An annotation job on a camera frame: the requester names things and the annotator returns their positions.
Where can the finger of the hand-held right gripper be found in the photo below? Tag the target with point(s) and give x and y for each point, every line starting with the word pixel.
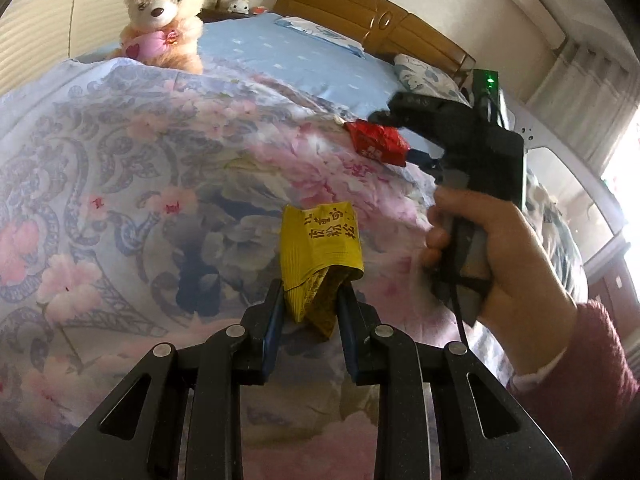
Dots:
pixel 415 110
pixel 425 159

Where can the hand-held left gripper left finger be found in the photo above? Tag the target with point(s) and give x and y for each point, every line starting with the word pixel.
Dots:
pixel 272 340

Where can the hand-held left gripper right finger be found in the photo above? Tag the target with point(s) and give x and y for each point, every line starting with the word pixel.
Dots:
pixel 348 345

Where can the red snack wrapper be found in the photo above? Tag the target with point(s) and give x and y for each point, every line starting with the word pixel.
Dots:
pixel 377 142

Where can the yellow snack packet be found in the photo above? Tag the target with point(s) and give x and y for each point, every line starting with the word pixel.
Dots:
pixel 320 245

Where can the person's right forearm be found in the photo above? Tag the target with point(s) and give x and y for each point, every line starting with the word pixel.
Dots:
pixel 585 395

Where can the person's right hand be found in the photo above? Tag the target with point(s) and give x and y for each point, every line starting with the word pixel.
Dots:
pixel 520 280

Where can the blue patterned quilt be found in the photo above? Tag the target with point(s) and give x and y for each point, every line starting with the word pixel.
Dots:
pixel 425 75

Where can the wooden headboard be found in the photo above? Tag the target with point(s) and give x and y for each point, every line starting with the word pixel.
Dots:
pixel 360 5

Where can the beige curtain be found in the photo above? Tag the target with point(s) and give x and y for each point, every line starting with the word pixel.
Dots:
pixel 585 90

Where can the blue and white pillow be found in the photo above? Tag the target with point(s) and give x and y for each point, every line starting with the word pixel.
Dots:
pixel 320 35

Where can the bed with blue sheet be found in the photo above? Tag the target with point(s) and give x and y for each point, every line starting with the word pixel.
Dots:
pixel 280 60

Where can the white air conditioner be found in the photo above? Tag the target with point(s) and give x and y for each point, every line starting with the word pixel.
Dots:
pixel 530 5

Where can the brown wooden dresser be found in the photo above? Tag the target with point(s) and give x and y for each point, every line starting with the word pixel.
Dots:
pixel 615 280

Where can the white bunny toy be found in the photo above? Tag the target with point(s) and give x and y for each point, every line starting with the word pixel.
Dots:
pixel 240 4

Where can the dark wooden nightstand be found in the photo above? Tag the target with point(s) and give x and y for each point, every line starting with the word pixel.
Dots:
pixel 220 15

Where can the beige teddy bear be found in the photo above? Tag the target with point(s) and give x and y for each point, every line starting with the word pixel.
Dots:
pixel 160 20

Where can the beige sliding wardrobe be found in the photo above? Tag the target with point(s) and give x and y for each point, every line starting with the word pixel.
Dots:
pixel 60 5

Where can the white cartoon bed rail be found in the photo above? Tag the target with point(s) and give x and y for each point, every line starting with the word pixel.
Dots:
pixel 565 160

